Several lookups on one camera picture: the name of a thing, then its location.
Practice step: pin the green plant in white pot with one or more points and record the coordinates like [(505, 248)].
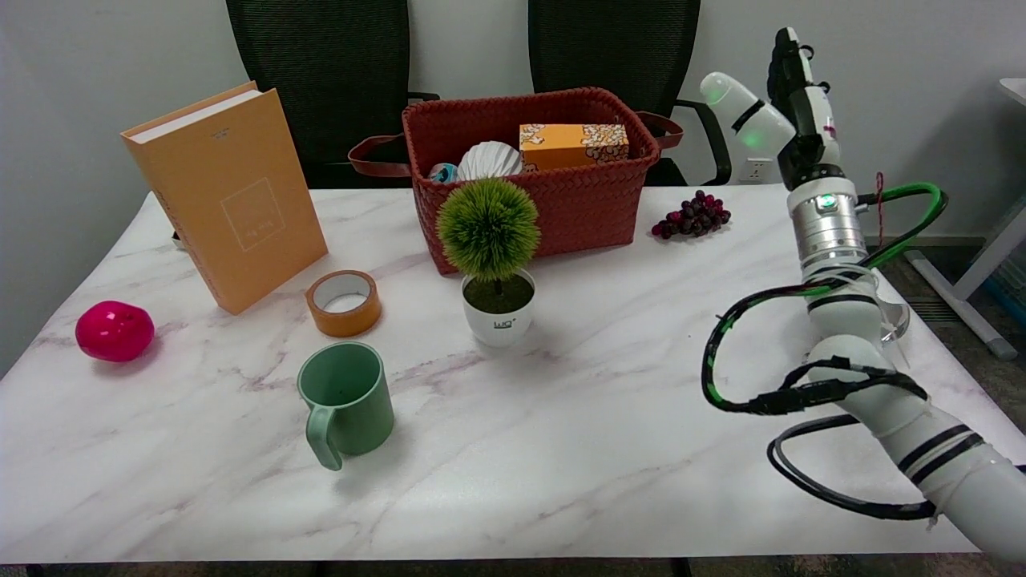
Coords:
[(490, 240)]

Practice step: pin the small blue patterned ball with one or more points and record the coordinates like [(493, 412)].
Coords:
[(443, 172)]

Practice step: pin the black mesh office chair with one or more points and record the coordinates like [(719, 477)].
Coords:
[(321, 72), (613, 48)]

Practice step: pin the pink plastic apple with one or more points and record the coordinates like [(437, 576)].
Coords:
[(115, 330)]

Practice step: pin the orange popcorn box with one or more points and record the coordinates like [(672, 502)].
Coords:
[(571, 146)]

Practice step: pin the white wall socket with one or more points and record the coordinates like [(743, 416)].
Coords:
[(753, 170)]

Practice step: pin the orange tape roll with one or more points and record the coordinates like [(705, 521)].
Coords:
[(343, 303)]

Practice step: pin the orange hardcover book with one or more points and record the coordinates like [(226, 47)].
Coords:
[(236, 204)]

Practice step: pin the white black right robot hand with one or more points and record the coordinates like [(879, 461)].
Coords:
[(797, 120)]

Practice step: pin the green mug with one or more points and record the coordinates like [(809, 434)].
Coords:
[(346, 401)]

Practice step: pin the silver metal funnel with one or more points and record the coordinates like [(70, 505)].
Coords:
[(894, 316)]

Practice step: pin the white pleated ball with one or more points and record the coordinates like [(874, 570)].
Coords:
[(489, 160)]

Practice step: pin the white desk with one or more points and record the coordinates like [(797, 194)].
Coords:
[(982, 260)]

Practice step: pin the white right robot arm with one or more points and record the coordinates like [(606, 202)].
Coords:
[(850, 320)]

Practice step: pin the red woven basket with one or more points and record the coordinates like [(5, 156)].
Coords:
[(573, 200)]

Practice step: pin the dark purple grape bunch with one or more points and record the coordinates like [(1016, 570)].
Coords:
[(693, 216)]

